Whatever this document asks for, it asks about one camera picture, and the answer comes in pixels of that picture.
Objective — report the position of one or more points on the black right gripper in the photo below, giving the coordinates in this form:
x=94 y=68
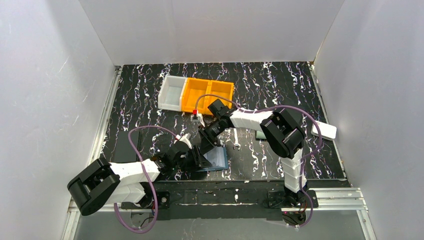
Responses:
x=208 y=136

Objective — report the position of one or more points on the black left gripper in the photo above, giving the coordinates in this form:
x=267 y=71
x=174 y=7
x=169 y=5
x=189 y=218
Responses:
x=193 y=157

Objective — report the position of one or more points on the blue card holder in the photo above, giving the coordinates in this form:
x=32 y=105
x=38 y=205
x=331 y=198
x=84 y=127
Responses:
x=218 y=158

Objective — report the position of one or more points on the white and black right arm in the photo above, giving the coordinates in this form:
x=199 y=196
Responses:
x=283 y=134

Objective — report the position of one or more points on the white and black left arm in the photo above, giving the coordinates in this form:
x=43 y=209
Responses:
x=102 y=182

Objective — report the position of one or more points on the green card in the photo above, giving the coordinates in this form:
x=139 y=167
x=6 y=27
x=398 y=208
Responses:
x=260 y=136

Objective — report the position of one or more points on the silver wrench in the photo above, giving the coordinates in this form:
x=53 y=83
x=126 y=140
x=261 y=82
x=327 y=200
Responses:
x=236 y=144

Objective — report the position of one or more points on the left orange plastic bin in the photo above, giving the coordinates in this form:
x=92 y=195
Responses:
x=195 y=88

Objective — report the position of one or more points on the white plastic bin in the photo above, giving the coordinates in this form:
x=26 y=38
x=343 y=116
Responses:
x=171 y=93

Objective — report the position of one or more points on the black flat box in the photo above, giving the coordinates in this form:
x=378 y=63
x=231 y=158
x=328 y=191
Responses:
x=124 y=152

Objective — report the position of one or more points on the white rectangular device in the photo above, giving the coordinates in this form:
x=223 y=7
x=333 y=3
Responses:
x=328 y=132

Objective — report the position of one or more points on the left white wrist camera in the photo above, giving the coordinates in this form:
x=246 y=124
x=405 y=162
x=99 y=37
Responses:
x=184 y=139

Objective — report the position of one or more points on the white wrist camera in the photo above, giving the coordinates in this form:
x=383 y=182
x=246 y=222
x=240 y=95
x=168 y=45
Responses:
x=197 y=117
x=184 y=139

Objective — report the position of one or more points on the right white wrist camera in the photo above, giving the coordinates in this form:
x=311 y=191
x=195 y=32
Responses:
x=197 y=117

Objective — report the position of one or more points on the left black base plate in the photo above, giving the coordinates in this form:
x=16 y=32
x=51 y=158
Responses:
x=148 y=202

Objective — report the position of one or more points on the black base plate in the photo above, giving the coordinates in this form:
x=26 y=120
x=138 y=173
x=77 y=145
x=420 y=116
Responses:
x=275 y=199
x=148 y=202

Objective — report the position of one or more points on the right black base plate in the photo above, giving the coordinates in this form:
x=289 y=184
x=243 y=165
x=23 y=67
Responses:
x=275 y=199

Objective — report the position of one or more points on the aluminium left rail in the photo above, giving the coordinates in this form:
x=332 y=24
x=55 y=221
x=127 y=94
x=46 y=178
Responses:
x=106 y=113

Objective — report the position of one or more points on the aluminium rail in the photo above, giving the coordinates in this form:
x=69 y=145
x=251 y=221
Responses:
x=336 y=198
x=106 y=113

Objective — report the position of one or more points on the aluminium front rail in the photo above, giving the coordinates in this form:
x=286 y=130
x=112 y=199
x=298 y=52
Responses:
x=336 y=198

